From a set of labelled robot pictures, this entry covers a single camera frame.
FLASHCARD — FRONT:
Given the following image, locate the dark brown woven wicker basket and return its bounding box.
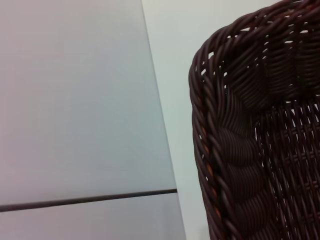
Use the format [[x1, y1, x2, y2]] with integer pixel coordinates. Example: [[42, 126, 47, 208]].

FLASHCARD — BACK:
[[188, 0, 320, 240]]

